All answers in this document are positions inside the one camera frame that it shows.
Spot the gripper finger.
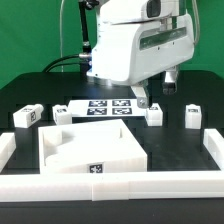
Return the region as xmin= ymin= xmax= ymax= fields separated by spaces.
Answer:
xmin=131 ymin=84 xmax=149 ymax=108
xmin=163 ymin=66 xmax=179 ymax=95

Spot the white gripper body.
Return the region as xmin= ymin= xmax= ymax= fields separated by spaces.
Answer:
xmin=92 ymin=14 xmax=194 ymax=86

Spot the white square tabletop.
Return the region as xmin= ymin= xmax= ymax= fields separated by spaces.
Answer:
xmin=38 ymin=119 xmax=147 ymax=174

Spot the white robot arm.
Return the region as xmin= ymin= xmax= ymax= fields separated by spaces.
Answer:
xmin=87 ymin=0 xmax=200 ymax=108

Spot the white marker sheet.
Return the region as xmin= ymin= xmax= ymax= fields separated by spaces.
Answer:
xmin=68 ymin=99 xmax=145 ymax=117

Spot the white U-shaped fence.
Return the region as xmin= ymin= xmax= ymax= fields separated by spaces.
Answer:
xmin=0 ymin=128 xmax=224 ymax=202

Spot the black cable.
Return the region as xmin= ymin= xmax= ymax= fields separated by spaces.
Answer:
xmin=42 ymin=54 xmax=93 ymax=73

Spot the grey thin cable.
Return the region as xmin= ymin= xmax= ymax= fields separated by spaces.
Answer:
xmin=59 ymin=0 xmax=66 ymax=73

